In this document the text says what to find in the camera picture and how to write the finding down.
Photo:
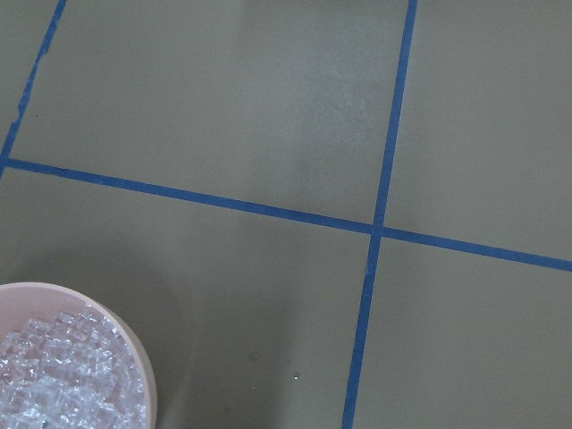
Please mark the pink bowl of ice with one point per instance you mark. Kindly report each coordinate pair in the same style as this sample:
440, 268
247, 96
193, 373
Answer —
67, 361

